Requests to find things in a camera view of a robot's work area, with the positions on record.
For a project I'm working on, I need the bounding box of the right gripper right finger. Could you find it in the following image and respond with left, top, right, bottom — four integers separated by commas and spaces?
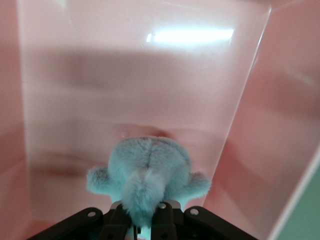
151, 199, 254, 240

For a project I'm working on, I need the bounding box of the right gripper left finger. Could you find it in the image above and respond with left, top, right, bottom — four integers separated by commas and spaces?
32, 201, 133, 240

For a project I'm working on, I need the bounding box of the grey plush toy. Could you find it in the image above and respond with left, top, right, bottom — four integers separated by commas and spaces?
86, 136, 212, 240

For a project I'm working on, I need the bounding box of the pink plastic box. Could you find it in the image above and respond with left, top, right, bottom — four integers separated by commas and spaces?
0, 0, 320, 240

